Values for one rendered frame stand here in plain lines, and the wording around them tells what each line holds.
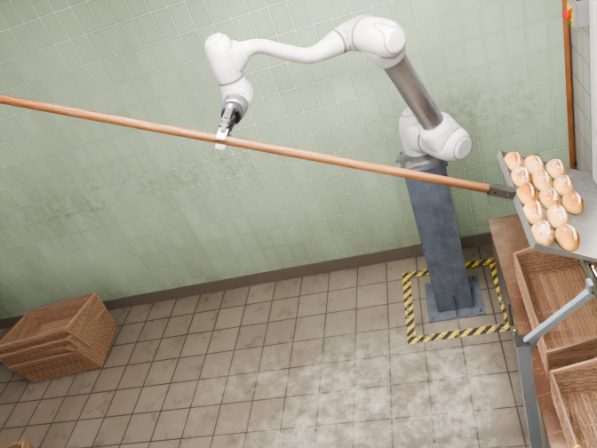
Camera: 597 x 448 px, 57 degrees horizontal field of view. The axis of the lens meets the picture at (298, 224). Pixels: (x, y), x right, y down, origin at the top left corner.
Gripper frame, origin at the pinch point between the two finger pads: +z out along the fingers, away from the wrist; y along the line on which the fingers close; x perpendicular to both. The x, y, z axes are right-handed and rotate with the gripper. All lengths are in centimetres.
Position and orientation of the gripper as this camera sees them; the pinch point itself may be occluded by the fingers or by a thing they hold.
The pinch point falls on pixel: (221, 139)
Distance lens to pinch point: 186.8
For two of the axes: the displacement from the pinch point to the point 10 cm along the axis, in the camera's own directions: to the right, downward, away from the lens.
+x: -9.8, -1.8, -0.2
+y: -1.5, 7.7, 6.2
